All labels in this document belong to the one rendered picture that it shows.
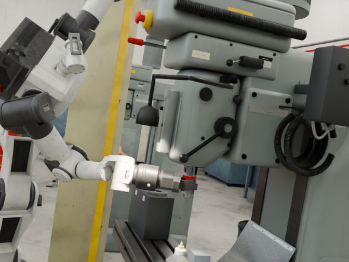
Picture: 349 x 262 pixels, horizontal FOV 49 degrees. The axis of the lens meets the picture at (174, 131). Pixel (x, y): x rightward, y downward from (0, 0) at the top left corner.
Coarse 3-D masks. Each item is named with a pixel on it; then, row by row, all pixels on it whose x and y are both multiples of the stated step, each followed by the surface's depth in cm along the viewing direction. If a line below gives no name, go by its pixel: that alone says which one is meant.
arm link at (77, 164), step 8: (72, 152) 145; (80, 152) 147; (72, 160) 144; (80, 160) 146; (88, 160) 150; (64, 168) 141; (72, 168) 143; (80, 168) 141; (88, 168) 140; (96, 168) 137; (72, 176) 144; (80, 176) 142; (88, 176) 140; (96, 176) 137
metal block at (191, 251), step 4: (192, 248) 120; (196, 248) 121; (200, 248) 121; (188, 252) 120; (192, 252) 117; (196, 252) 117; (200, 252) 118; (204, 252) 118; (188, 256) 120; (192, 256) 116; (196, 256) 115; (200, 256) 115; (204, 256) 116; (208, 256) 116; (188, 260) 119; (192, 260) 116; (196, 260) 115; (200, 260) 115; (204, 260) 116; (208, 260) 116
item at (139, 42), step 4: (128, 40) 132; (132, 40) 132; (136, 40) 132; (140, 40) 133; (136, 44) 133; (140, 44) 133; (144, 44) 134; (148, 44) 134; (152, 44) 135; (156, 44) 135; (164, 48) 136
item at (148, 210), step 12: (132, 192) 181; (144, 192) 169; (156, 192) 167; (132, 204) 179; (144, 204) 166; (156, 204) 164; (168, 204) 166; (132, 216) 178; (144, 216) 165; (156, 216) 165; (168, 216) 167; (144, 228) 163; (156, 228) 165; (168, 228) 168
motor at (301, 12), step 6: (276, 0) 129; (282, 0) 129; (288, 0) 129; (294, 0) 129; (300, 0) 129; (306, 0) 132; (294, 6) 129; (300, 6) 130; (306, 6) 132; (300, 12) 135; (306, 12) 134; (300, 18) 142
